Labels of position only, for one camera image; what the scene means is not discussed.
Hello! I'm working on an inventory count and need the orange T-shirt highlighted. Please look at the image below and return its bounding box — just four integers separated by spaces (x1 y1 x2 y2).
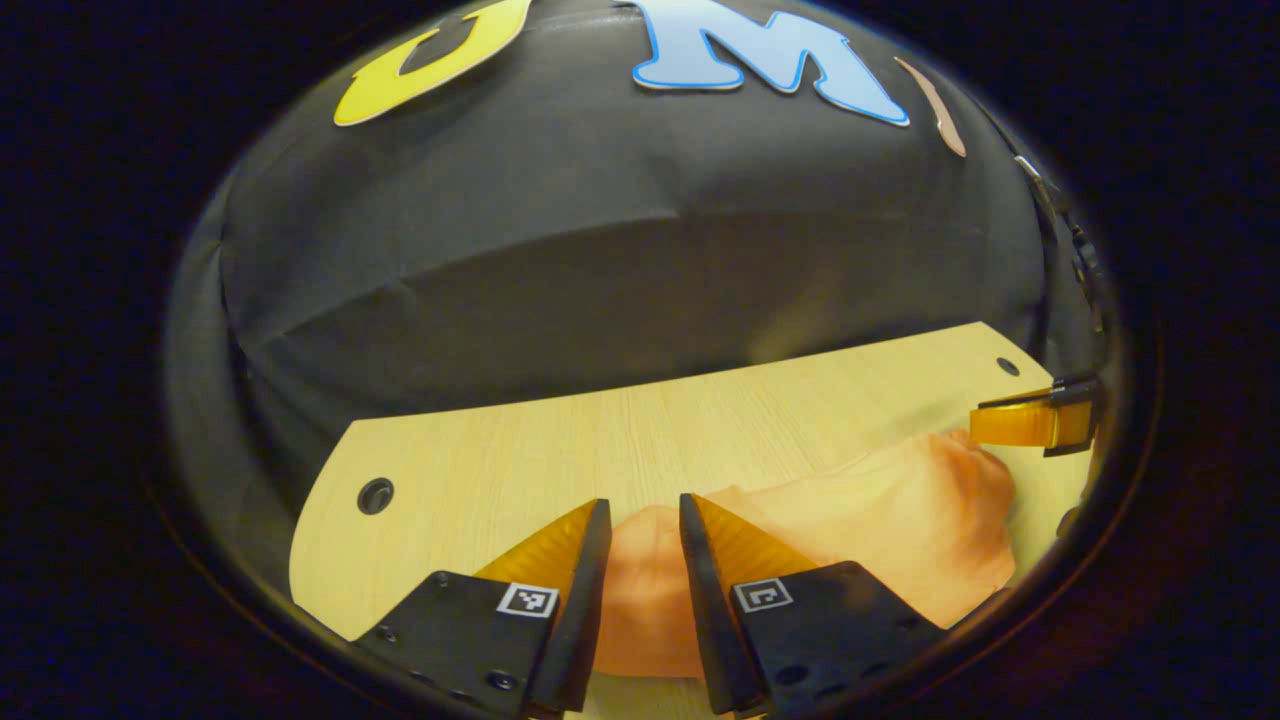
595 430 1018 679

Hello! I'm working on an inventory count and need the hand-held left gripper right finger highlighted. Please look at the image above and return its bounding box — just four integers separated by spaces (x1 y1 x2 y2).
679 492 946 717

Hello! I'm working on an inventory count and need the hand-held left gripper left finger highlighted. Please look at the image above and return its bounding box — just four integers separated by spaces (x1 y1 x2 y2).
350 498 613 719

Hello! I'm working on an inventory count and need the black backdrop cloth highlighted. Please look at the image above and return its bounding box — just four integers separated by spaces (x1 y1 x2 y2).
165 0 1111 601

